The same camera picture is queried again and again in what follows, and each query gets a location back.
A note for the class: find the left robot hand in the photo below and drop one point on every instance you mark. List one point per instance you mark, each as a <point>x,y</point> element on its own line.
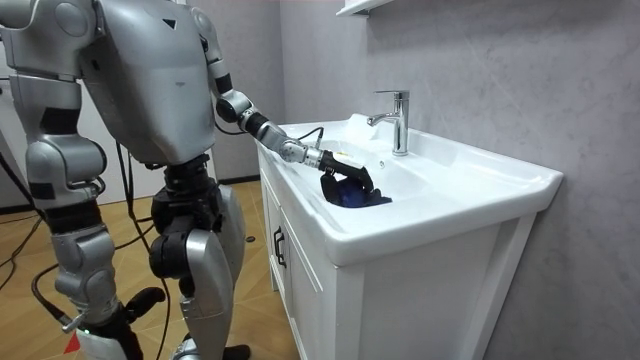
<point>350,170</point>

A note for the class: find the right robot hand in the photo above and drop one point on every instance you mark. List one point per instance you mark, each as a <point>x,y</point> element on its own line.
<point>112,332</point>

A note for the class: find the dark blue cloth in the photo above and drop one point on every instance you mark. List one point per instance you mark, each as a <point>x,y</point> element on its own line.
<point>356,196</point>

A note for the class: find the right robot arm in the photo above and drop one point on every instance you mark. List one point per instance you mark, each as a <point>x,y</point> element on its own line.
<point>65,160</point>

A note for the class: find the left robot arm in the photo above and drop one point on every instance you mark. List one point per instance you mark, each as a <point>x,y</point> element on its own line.
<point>272,135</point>

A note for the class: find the chrome faucet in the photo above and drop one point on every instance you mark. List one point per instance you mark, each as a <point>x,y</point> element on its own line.
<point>400,125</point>

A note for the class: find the white sink vanity cabinet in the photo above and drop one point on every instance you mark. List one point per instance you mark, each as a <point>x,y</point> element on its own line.
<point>400,235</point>

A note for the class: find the robot legs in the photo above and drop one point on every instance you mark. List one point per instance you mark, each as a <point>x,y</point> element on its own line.
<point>210,270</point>

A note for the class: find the robot body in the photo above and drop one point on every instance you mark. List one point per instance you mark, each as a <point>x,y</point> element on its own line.
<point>150,85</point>

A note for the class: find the white wall shelf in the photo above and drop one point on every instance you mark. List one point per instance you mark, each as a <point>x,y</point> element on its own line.
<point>357,7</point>

